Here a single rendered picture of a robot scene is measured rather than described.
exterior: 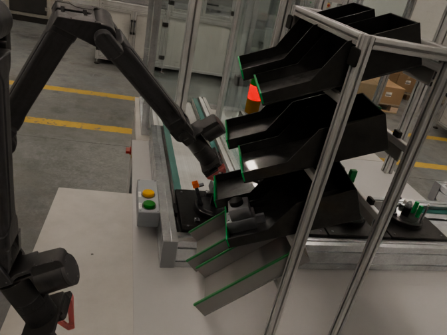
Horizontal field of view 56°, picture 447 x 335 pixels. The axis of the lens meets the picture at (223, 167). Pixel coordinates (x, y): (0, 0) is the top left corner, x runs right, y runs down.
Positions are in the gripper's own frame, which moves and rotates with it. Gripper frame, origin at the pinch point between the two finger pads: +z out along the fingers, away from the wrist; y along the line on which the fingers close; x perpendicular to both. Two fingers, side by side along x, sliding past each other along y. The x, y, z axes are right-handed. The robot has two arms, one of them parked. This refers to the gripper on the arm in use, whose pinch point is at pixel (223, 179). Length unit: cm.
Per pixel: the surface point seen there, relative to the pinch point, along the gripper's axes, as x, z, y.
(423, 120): -45, -20, -52
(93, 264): 43.5, -9.7, -16.6
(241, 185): -7.2, -11.6, -25.6
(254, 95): -22.8, -10.7, 17.5
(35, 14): 223, -53, 732
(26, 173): 151, 14, 180
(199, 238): 12.5, -0.3, -20.9
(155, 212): 24.1, -4.7, -2.3
